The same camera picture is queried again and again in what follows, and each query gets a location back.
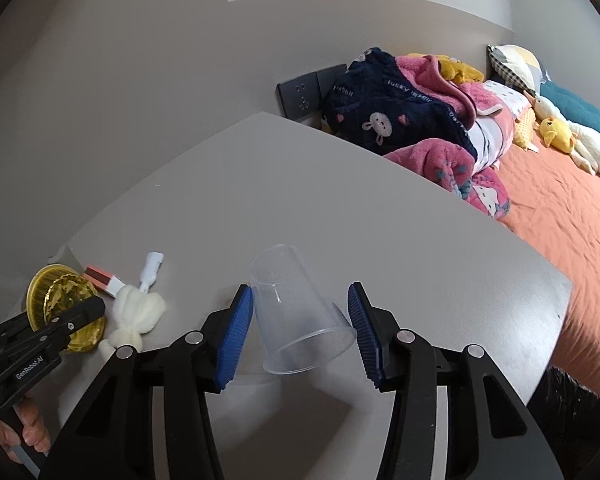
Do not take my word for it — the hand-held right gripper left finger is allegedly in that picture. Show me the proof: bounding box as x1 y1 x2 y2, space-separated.
40 284 255 480

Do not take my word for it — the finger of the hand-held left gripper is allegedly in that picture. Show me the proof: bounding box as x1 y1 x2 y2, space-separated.
0 296 107 356

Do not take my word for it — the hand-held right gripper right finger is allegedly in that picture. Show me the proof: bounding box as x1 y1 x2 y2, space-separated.
347 281 566 480

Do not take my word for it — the gold foil cup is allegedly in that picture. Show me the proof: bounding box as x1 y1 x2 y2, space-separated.
26 265 107 355

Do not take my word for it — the clear plastic cup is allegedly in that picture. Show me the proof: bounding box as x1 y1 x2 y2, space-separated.
248 243 357 376

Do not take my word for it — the black trash bag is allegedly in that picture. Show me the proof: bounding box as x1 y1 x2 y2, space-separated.
527 366 600 480

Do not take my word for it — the person's left hand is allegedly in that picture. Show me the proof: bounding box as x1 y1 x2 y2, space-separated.
0 395 53 463

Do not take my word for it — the red striped matchbox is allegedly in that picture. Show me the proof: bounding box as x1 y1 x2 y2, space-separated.
84 266 126 300

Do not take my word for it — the small white plastic nozzle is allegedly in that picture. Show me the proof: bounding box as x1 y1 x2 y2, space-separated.
137 251 165 293

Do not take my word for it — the pink flower print blanket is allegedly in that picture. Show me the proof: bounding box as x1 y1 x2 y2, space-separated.
382 110 516 220

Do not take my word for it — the navy rabbit print blanket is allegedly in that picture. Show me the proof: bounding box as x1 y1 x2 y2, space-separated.
321 47 478 161

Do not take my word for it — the orange bed sheet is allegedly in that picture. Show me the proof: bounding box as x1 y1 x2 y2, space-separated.
495 142 600 391

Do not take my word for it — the small yellow pillow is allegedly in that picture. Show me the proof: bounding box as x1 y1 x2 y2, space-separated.
512 107 538 151

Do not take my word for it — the pink fleece blanket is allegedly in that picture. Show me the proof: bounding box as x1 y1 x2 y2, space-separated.
391 54 503 128

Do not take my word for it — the white printed pillow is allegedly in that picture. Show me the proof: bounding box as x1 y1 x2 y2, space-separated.
481 80 531 118

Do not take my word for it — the yellow duck plush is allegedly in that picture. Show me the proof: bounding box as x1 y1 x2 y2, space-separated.
537 117 578 155

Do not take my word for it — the yellow garment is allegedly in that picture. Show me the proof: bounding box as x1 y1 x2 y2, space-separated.
405 52 485 84

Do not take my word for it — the white goose plush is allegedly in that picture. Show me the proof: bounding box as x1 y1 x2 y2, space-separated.
524 91 600 191

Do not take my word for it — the checked pillow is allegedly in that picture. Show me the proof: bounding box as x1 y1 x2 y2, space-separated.
486 44 551 92

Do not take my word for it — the teal pillow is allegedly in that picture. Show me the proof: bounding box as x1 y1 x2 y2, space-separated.
540 81 600 143

